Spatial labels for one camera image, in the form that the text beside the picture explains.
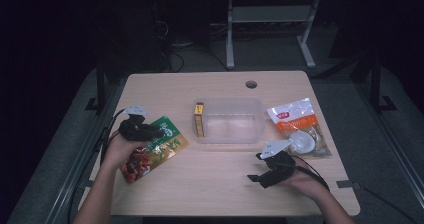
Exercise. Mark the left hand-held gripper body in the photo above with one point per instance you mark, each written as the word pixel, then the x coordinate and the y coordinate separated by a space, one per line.
pixel 135 130

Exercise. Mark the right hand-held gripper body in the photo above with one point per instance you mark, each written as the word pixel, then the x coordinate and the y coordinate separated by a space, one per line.
pixel 280 169

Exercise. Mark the green and gold snack packet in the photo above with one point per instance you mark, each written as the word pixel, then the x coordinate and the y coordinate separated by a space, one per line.
pixel 163 150

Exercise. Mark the clear plastic container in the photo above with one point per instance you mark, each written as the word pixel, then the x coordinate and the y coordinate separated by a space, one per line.
pixel 233 122

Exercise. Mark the white and orange snack packet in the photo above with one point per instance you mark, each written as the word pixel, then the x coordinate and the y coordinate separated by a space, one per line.
pixel 296 120

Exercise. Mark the person's left hand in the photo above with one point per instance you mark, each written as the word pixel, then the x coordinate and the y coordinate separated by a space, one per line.
pixel 120 152

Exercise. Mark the person's right hand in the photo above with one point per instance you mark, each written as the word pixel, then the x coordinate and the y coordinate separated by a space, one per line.
pixel 306 184

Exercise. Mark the black metal stand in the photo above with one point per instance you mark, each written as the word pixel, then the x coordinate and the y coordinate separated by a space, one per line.
pixel 376 84
pixel 100 87

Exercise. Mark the grey tape strip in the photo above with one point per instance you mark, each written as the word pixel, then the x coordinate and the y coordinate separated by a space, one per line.
pixel 346 184
pixel 87 184

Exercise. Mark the white metal stand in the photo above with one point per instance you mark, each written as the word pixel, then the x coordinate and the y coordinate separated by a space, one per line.
pixel 270 14

